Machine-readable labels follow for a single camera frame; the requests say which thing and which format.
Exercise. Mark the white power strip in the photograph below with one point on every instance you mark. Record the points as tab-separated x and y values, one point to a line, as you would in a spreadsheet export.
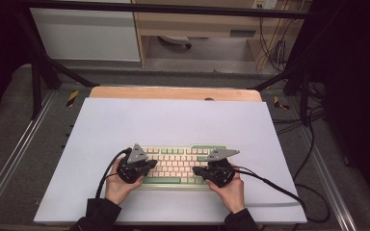
265	4

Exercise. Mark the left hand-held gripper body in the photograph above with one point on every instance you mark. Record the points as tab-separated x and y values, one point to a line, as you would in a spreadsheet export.
131	170

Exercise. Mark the green and cream keyboard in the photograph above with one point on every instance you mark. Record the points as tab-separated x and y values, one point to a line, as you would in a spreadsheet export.
176	166

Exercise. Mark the black metal frame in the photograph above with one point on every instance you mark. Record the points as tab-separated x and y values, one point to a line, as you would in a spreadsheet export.
173	8

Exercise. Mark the person's left hand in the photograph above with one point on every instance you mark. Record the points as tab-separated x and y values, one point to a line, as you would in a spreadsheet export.
118	191

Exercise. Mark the wooden desk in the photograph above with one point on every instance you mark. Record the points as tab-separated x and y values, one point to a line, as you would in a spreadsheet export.
199	24

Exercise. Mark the white cabinet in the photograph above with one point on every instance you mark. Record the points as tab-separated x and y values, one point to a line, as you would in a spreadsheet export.
86	35

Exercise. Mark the person's right hand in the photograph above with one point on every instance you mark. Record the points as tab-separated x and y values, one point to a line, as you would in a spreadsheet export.
232	194

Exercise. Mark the aluminium floor rail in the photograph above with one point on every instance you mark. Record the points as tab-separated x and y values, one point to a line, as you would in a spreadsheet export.
330	179
16	154

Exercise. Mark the office chair base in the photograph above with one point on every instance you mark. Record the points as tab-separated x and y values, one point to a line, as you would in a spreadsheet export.
175	39

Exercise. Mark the wooden board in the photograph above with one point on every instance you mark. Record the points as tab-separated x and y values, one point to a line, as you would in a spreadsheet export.
173	93

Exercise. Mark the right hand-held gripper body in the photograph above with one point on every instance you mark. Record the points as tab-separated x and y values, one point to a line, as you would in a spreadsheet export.
221	173

